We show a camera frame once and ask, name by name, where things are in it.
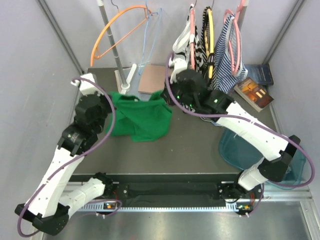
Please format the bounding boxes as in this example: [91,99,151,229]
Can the green tank top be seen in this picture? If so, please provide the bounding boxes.
[106,91,173,142]

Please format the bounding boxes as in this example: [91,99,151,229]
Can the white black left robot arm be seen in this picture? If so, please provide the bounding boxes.
[14,93,116,238]

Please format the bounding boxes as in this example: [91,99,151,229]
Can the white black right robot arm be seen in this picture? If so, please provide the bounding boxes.
[164,68,303,198]

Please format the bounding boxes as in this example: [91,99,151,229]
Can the thin black white striped top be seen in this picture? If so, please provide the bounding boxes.
[197,44,226,126]

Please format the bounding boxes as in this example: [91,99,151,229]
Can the wide black white striped top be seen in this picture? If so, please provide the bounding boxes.
[172,21,206,73]

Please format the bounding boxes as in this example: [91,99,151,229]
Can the blue white striped tank top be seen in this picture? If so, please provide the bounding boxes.
[214,14,248,94]

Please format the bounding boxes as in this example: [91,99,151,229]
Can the pink hanger right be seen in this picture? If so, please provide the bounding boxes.
[228,0,245,76]

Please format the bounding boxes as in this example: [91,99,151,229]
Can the pink hanger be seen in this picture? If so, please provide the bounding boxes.
[228,0,245,76]
[189,2,197,70]

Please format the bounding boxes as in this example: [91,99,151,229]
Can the yellow black hanger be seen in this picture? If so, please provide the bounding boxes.
[201,6,214,81]

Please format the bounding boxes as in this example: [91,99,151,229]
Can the pink hanger left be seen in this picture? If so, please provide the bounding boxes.
[189,2,197,70]

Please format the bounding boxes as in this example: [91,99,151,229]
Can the orange plastic hanger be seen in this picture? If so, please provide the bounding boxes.
[90,5,152,67]

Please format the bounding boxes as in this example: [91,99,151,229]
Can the pink brown notebook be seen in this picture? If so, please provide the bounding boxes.
[138,64,166,94]

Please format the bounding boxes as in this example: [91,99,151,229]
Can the white rack base foot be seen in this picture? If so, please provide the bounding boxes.
[120,63,137,95]

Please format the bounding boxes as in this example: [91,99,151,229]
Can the blue white folder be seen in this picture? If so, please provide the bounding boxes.
[124,63,141,96]

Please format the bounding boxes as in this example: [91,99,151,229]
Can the orange cover book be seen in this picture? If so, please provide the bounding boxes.
[234,77,274,112]

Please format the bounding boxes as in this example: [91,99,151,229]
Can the dark blue book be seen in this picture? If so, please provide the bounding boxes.
[245,64,274,86]

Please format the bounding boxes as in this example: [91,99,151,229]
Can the teal transparent plastic basket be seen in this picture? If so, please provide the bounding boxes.
[218,128,307,190]

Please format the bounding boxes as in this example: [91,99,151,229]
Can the grey rack pole right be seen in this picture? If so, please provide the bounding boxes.
[237,0,250,31]

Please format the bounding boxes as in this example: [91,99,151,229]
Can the grey rack pole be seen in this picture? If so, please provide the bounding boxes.
[97,0,124,80]
[237,0,250,31]

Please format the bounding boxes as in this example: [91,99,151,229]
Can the grey rack pole left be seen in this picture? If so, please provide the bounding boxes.
[97,0,124,80]

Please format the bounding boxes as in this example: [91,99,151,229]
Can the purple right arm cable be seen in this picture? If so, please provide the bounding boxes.
[164,52,315,188]

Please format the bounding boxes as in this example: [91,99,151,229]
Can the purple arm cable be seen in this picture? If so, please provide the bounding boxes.
[164,52,315,188]
[17,77,116,237]

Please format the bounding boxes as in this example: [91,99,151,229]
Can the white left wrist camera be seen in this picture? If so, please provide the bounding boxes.
[72,73,103,96]

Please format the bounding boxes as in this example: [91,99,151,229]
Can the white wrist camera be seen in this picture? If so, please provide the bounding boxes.
[72,73,103,96]
[168,58,188,76]

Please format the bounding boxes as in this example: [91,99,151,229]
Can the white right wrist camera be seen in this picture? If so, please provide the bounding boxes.
[168,58,188,76]

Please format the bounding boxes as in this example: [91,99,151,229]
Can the light blue wire hanger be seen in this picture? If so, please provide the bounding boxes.
[138,7,163,76]

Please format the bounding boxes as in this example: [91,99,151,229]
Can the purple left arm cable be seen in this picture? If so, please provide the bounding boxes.
[17,77,116,237]

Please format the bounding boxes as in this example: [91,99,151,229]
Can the grey slotted cable duct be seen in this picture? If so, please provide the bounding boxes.
[78,201,239,213]

